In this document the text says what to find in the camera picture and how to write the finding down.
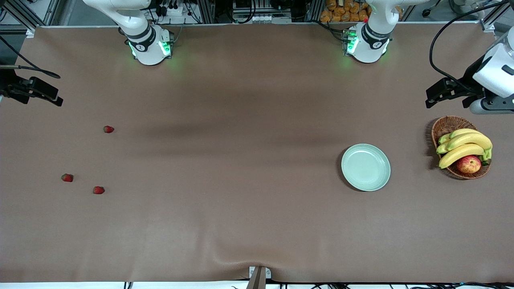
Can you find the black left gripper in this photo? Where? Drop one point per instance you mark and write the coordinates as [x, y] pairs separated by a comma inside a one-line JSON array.
[[470, 80]]

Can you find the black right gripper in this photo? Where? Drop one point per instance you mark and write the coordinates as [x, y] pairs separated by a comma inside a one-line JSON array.
[[9, 87]]

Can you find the red strawberry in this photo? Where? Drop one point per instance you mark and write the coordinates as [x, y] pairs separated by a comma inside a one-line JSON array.
[[67, 178], [108, 129], [98, 190]]

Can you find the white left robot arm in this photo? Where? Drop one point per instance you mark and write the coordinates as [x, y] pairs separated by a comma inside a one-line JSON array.
[[369, 50]]

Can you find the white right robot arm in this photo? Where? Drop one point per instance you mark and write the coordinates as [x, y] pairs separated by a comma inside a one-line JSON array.
[[148, 54]]

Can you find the pale green round plate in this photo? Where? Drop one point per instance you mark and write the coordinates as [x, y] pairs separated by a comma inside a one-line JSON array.
[[365, 168]]

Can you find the brown wicker basket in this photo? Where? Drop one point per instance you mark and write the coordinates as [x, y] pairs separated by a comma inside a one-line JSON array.
[[445, 124]]

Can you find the yellow banana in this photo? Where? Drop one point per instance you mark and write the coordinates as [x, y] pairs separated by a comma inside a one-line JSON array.
[[457, 154], [470, 139], [461, 132], [441, 148]]

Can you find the red yellow apple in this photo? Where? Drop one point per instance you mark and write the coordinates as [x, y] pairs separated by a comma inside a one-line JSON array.
[[468, 164]]

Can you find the aluminium diagonal strut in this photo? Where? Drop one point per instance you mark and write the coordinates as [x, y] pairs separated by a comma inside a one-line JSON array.
[[22, 18], [488, 25]]

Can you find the orange packaged snacks pile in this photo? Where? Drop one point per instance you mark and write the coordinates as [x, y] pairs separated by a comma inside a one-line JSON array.
[[341, 12]]

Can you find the white power strip with plugs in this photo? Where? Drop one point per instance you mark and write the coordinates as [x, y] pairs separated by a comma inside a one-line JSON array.
[[174, 11]]

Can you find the long white socket strip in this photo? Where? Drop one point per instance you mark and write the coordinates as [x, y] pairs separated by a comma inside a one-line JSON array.
[[261, 19]]

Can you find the table cover mat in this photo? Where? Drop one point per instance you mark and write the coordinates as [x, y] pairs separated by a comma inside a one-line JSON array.
[[241, 120]]

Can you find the dark slanted pole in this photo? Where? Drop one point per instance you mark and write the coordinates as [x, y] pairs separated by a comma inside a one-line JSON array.
[[257, 281]]

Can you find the aluminium frame post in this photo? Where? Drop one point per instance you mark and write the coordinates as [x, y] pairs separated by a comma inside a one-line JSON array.
[[207, 10], [315, 10]]

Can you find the silver metal bracket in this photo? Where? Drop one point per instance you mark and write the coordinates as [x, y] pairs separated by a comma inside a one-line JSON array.
[[267, 273]]

